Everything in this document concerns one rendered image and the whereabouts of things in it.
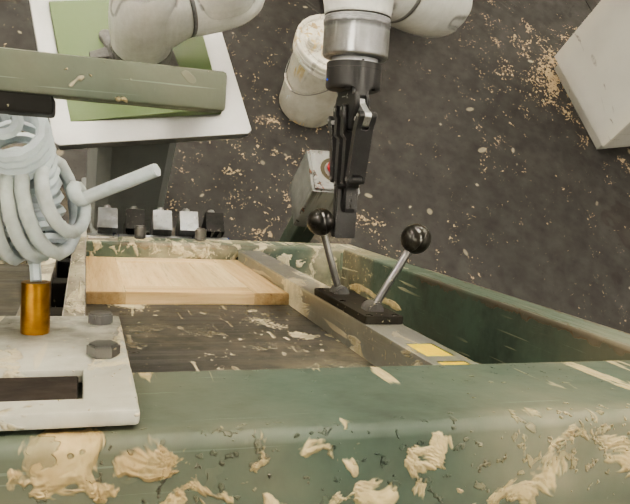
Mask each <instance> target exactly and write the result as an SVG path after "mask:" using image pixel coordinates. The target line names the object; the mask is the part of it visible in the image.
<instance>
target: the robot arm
mask: <svg viewBox="0 0 630 504"><path fill-rule="evenodd" d="M264 2H265V0H109V10H108V24H109V30H108V29H103V30H101V31H100V32H99V39H100V41H101V42H102V43H103V45H104V47H103V48H100V49H97V50H93V51H90V52H89V56H90V57H96V58H105V59H114V60H123V61H133V62H142V63H151V64H160V65H169V66H178V67H179V65H178V63H177V60H176V57H175V55H174V52H173V49H172V48H174V47H175V46H177V45H178V44H180V43H182V42H183V41H185V40H187V39H189V38H192V37H197V36H205V35H210V34H215V33H219V32H223V31H226V30H230V29H233V28H236V27H239V26H241V25H244V24H245V23H247V22H249V21H250V20H252V19H253V18H254V17H255V16H256V15H257V14H258V13H259V12H260V11H261V9H262V7H263V4H264ZM323 2H324V16H325V17H324V21H323V25H324V33H323V49H322V55H323V57H324V58H325V59H328V60H330V61H328V62H327V69H326V84H325V86H326V89H327V90H329V91H332V92H336V93H337V99H336V104H335V106H334V110H333V116H329V117H328V119H327V122H328V128H329V161H330V178H329V179H330V182H332V183H333V184H334V199H333V217H334V227H333V229H332V230H331V236H332V237H335V238H355V229H356V214H357V200H358V189H359V186H360V185H363V184H364V183H365V178H366V171H367V165H368V159H369V153H370V146H371V140H372V134H373V129H374V126H375V123H376V119H377V113H376V112H371V111H370V107H369V106H370V99H369V94H376V93H378V92H379V91H380V89H381V77H382V65H381V64H379V63H383V62H385V61H386V60H387V59H388V52H389V38H390V29H391V26H392V27H394V28H396V29H398V30H401V31H403V32H406V33H409V34H413V35H416V36H421V37H427V38H436V37H443V36H446V35H449V34H452V33H453V32H455V31H456V30H457V28H459V27H460V26H461V25H462V24H463V23H464V21H465V20H466V18H467V17H468V15H469V14H470V12H471V9H472V2H473V0H323Z"/></svg>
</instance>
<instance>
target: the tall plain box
mask: <svg viewBox="0 0 630 504"><path fill-rule="evenodd" d="M554 57H555V59H556V60H557V62H558V65H557V66H556V67H555V68H554V70H555V72H556V74H557V75H558V77H559V79H560V81H561V83H562V85H563V87H564V89H565V91H566V92H567V94H568V96H569V98H570V100H571V102H572V104H573V106H574V107H575V109H576V111H577V113H578V115H579V117H580V119H581V121H582V123H583V124H584V126H585V128H586V130H587V132H588V134H589V136H590V138H591V140H592V141H593V143H594V145H595V147H596V149H607V148H618V147H629V146H630V0H601V1H600V2H599V3H598V5H597V6H596V7H595V8H594V9H593V11H592V12H591V13H590V14H589V15H588V17H587V18H586V19H585V20H584V21H583V23H582V24H581V25H580V26H579V27H578V29H577V30H576V31H575V32H574V33H573V35H572V36H571V37H570V38H569V39H568V41H567V42H566V43H565V44H564V45H563V47H562V48H561V49H560V50H559V52H558V53H557V54H556V55H555V56H554Z"/></svg>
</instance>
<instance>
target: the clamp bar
mask: <svg viewBox="0 0 630 504"><path fill-rule="evenodd" d="M55 115H56V102H55V100H54V98H53V96H50V95H40V94H29V93H18V92H8V91H0V173H1V174H5V175H12V177H13V178H14V175H19V174H27V173H29V177H30V193H31V198H32V203H33V207H34V212H35V215H36V217H37V220H38V222H39V225H40V227H41V230H42V231H51V230H54V229H52V228H51V227H50V226H49V224H48V222H47V221H46V219H45V218H44V216H43V214H42V213H41V210H40V207H39V204H38V201H37V198H36V195H35V188H34V177H33V176H34V173H35V171H36V169H37V168H39V167H43V166H45V165H46V166H47V167H48V168H49V167H50V166H51V168H50V172H49V182H50V191H51V194H52V197H53V201H54V204H55V207H56V209H57V210H58V212H59V214H60V215H61V217H62V216H63V215H64V214H65V212H66V210H65V208H64V206H62V205H61V204H60V203H61V202H62V200H63V199H64V195H63V194H62V192H61V191H60V188H61V186H62V184H63V183H62V181H61V179H60V177H59V174H60V168H59V167H58V166H57V163H58V160H59V159H58V157H57V154H56V147H55V144H54V137H53V135H52V129H51V126H50V123H49V120H48V118H54V117H55ZM20 131H25V132H20ZM13 143H27V145H25V146H23V147H12V148H8V149H4V150H1V148H2V147H4V146H7V145H10V144H13ZM86 242H87V231H85V232H84V233H83V234H81V237H80V240H79V242H78V244H77V246H76V248H75V250H74V252H73V253H72V254H71V255H70V256H68V257H66V258H64V259H62V260H60V261H58V260H55V259H53V258H50V257H48V258H47V259H46V260H45V261H43V262H41V263H40V264H37V263H33V262H31V261H29V260H27V259H26V260H25V261H27V263H28V265H29V270H30V280H24V281H22V282H21V305H20V307H19V310H18V312H17V314H16V316H0V378H24V377H62V376H77V377H78V378H79V379H78V383H83V396H82V399H65V400H37V401H9V402H0V431H17V430H38V429H59V428H80V427H101V426H121V425H136V424H138V423H139V420H140V410H139V405H138V398H137V393H136V389H135V384H134V380H133V375H132V371H131V368H130V364H129V359H128V354H127V350H126V345H125V341H124V336H123V331H122V327H121V322H120V318H119V317H118V316H113V313H112V312H111V311H106V310H95V311H90V312H88V316H86V248H87V247H86Z"/></svg>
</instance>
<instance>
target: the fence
mask: <svg viewBox="0 0 630 504"><path fill-rule="evenodd" d="M238 261H240V262H241V263H243V264H244V265H246V266H247V267H249V268H250V269H252V270H253V271H255V272H256V273H258V274H259V275H261V276H263V277H264V278H266V279H267V280H269V281H270V282H272V283H273V284H275V285H276V286H278V287H279V288H281V289H282V290H284V291H285V292H287V293H288V294H289V304H288V305H290V306H291V307H292V308H294V309H295V310H297V311H298V312H300V313H301V314H302V315H304V316H305V317H307V318H308V319H309V320H311V321H312V322H314V323H315V324H316V325H318V326H319V327H321V328H322V329H323V330H325V331H326V332H328V333H329V334H330V335H332V336H333V337H335V338H336V339H338V340H339V341H340V342H342V343H343V344H345V345H346V346H347V347H349V348H350V349H352V350H353V351H354V352H356V353H357V354H359V355H360V356H361V357H363V358H364V359H366V360H367V361H368V362H370V363H371V364H373V365H374V366H376V367H383V366H422V365H442V364H440V363H438V362H466V363H468V364H478V363H476V362H474V361H472V360H470V359H468V358H466V357H464V356H462V355H460V354H458V353H457V352H455V351H453V350H451V349H449V348H447V347H445V346H443V345H441V344H439V343H437V342H435V341H433V340H431V339H429V338H428V337H426V336H424V335H422V334H420V333H418V332H416V331H414V330H412V329H410V328H408V327H406V326H404V325H402V324H364V323H362V322H361V321H359V320H357V319H355V318H354V317H352V316H350V315H349V314H347V313H345V312H343V311H342V310H340V309H338V308H337V307H335V306H333V305H332V304H330V303H328V302H326V301H325V300H323V299H321V298H320V297H318V296H316V295H314V290H315V288H331V287H329V286H327V285H325V284H323V283H321V282H319V281H317V280H315V279H314V278H312V277H310V276H308V275H306V274H304V273H302V272H300V271H298V270H296V269H294V268H292V267H290V266H288V265H286V264H285V263H283V262H281V261H279V260H277V259H275V258H273V257H271V256H269V255H267V254H265V253H263V252H261V251H243V250H239V251H238ZM407 344H432V345H434V346H436V347H437V348H439V349H441V350H443V351H445V352H447V353H449V354H451V355H452V356H426V355H424V354H423V353H421V352H419V351H417V350H416V349H414V348H412V347H410V346H409V345H407Z"/></svg>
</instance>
